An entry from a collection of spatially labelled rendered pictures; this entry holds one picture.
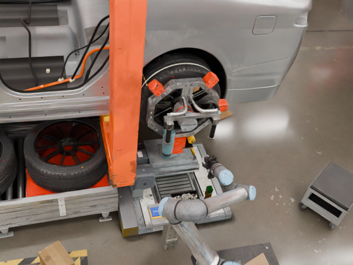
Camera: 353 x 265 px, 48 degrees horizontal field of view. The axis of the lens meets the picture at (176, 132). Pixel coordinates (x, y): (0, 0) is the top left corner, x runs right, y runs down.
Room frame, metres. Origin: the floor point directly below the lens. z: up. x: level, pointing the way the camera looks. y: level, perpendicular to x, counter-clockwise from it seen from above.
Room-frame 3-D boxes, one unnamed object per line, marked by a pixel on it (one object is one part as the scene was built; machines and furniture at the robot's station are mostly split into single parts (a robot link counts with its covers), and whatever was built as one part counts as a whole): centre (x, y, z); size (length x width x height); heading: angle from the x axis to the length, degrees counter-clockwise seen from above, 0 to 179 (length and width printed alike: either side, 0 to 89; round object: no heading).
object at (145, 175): (2.18, 0.26, 0.26); 0.42 x 0.18 x 0.35; 22
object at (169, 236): (1.69, -0.08, 0.21); 0.10 x 0.10 x 0.42; 22
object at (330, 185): (2.32, -1.42, 0.17); 0.43 x 0.36 x 0.34; 146
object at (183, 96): (2.18, 0.03, 1.03); 0.19 x 0.18 x 0.11; 22
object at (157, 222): (1.70, -0.11, 0.44); 0.43 x 0.17 x 0.03; 112
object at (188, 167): (2.49, 0.05, 0.13); 0.50 x 0.36 x 0.10; 112
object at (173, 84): (2.33, -0.02, 0.85); 0.54 x 0.07 x 0.54; 112
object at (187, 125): (2.26, -0.04, 0.85); 0.21 x 0.14 x 0.14; 22
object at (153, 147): (2.49, 0.05, 0.32); 0.40 x 0.30 x 0.28; 112
